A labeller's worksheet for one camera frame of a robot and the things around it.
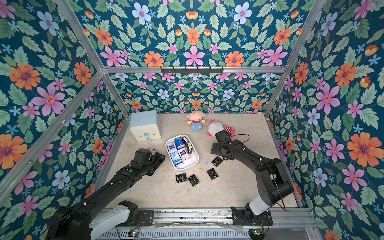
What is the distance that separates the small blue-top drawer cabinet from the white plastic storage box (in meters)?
0.12

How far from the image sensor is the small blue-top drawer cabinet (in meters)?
0.95

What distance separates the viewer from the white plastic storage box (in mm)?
901
